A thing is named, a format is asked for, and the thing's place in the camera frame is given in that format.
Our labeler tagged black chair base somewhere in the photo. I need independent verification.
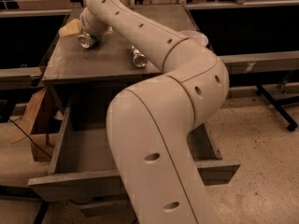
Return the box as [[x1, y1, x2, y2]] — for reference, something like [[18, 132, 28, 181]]
[[256, 84, 299, 132]]

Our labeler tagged crushed blue silver can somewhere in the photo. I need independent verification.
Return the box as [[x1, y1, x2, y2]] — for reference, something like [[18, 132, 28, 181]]
[[131, 46, 148, 68]]

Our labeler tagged crushed green can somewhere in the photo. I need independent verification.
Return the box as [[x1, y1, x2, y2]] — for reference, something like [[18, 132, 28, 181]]
[[78, 33, 100, 49]]

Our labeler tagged open grey top drawer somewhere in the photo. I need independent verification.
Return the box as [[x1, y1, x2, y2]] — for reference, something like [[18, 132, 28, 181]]
[[28, 88, 240, 203]]

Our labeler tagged cardboard box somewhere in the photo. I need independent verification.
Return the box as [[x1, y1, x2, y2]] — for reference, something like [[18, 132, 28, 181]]
[[10, 88, 63, 162]]

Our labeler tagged grey bench rail right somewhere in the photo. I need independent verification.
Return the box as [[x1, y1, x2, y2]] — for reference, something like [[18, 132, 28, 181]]
[[221, 50, 299, 75]]

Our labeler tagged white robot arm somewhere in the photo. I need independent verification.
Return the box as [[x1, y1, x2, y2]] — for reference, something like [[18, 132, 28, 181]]
[[59, 0, 229, 224]]

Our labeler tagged grey drawer cabinet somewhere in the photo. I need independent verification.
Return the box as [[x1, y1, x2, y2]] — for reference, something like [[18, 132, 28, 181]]
[[41, 4, 216, 117]]

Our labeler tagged grey bench rail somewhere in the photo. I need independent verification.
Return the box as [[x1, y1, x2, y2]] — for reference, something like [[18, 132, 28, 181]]
[[221, 50, 299, 75], [0, 67, 45, 91]]

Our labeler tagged white bowl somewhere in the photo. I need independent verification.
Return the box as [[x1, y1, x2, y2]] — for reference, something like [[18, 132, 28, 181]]
[[180, 30, 208, 47]]

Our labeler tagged lower grey drawer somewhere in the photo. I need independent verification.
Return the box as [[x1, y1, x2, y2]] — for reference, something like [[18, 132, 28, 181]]
[[78, 200, 132, 217]]

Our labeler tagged grey bench rail left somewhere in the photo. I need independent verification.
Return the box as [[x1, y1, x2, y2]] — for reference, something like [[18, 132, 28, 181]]
[[0, 67, 45, 91]]

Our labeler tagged black floor cable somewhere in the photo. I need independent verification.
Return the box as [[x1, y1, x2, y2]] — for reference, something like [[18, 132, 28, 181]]
[[8, 119, 53, 160]]

